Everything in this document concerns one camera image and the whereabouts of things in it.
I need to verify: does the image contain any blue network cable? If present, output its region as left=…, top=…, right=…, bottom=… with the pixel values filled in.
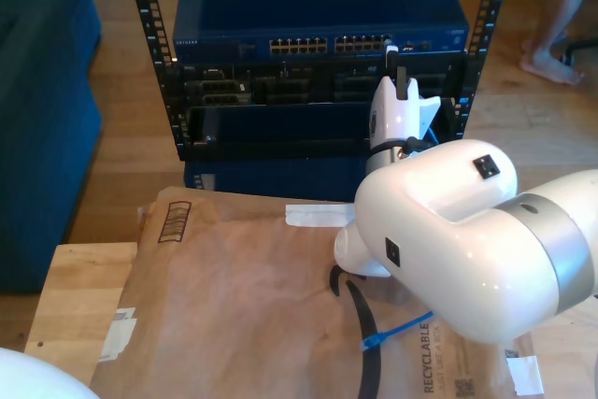
left=358, top=125, right=441, bottom=352

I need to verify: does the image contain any black rack server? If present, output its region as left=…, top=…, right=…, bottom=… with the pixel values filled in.
left=179, top=58, right=468, bottom=106

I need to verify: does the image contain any black open rack tray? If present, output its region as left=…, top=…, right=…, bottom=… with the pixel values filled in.
left=179, top=97, right=462, bottom=162

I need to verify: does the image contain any glossy blue base panel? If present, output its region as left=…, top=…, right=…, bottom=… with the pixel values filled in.
left=182, top=155, right=475, bottom=207

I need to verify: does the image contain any person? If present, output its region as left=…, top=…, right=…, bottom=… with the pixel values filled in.
left=520, top=0, right=598, bottom=87

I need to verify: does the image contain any black office chair base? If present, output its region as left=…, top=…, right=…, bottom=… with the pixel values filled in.
left=559, top=36, right=598, bottom=67

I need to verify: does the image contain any brown paper mailer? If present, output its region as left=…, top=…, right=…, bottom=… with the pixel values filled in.
left=90, top=186, right=546, bottom=399

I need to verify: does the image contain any blue sofa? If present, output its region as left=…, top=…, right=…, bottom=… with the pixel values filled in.
left=0, top=0, right=104, bottom=295

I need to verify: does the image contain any black cable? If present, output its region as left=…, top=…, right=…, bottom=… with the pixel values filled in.
left=402, top=135, right=426, bottom=157

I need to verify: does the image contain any black rack frame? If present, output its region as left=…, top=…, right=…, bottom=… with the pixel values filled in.
left=125, top=0, right=518, bottom=162

